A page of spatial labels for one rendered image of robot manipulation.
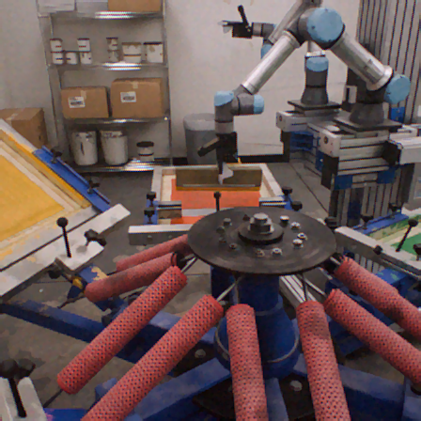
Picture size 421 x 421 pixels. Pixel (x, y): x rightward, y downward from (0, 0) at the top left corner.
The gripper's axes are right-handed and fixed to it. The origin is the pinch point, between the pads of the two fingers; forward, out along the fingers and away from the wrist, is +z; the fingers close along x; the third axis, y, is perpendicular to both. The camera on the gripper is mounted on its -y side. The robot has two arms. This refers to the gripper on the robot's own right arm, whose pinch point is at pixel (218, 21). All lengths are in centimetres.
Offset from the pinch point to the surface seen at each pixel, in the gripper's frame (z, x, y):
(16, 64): 246, 206, 76
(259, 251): -38, -199, 26
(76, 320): 10, -177, 71
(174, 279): -23, -200, 35
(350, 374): -61, -197, 54
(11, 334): 96, -83, 175
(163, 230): -6, -140, 59
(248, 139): -13, 262, 144
